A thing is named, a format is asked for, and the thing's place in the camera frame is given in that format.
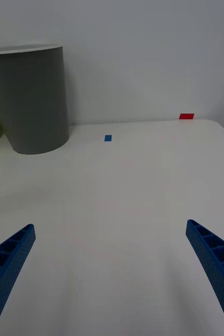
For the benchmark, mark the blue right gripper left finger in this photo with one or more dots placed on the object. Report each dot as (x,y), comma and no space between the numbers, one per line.
(6,265)

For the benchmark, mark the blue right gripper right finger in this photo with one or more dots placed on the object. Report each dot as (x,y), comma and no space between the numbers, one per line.
(216,265)

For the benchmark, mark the grey plastic waste bin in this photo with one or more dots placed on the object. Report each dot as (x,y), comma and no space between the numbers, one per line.
(30,99)

